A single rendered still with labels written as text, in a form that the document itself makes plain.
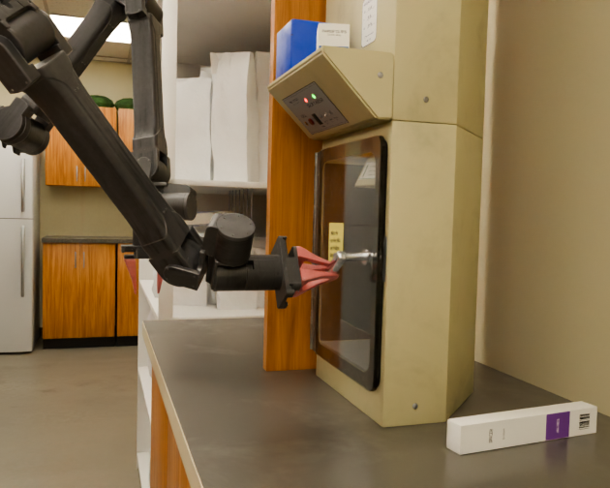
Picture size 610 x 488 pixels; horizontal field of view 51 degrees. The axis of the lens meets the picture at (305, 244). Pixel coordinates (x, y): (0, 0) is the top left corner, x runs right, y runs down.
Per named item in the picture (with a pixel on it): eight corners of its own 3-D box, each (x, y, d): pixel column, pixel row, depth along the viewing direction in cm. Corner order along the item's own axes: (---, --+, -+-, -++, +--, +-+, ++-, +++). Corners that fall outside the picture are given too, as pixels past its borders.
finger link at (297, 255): (340, 245, 103) (284, 244, 100) (347, 285, 100) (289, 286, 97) (327, 263, 109) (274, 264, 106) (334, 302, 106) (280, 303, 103)
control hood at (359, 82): (321, 140, 126) (322, 89, 126) (392, 119, 95) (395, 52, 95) (265, 137, 123) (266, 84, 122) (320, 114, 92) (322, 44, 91)
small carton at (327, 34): (345, 69, 107) (346, 32, 106) (349, 62, 102) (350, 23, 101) (316, 68, 106) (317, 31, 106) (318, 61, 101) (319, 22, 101)
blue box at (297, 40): (325, 86, 122) (326, 38, 121) (344, 76, 112) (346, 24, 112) (275, 81, 119) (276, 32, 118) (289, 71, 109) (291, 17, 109)
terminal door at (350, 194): (316, 350, 127) (321, 150, 125) (378, 394, 98) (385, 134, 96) (312, 351, 127) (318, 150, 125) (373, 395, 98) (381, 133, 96)
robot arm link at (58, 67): (16, 18, 85) (-32, 49, 77) (45, 1, 83) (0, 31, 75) (189, 256, 106) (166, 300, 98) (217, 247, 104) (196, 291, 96)
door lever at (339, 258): (350, 286, 107) (348, 272, 109) (370, 259, 99) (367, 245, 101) (320, 287, 106) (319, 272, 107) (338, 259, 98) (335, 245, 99)
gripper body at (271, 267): (289, 234, 102) (244, 233, 100) (298, 292, 97) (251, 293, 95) (281, 254, 107) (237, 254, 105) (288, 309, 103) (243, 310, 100)
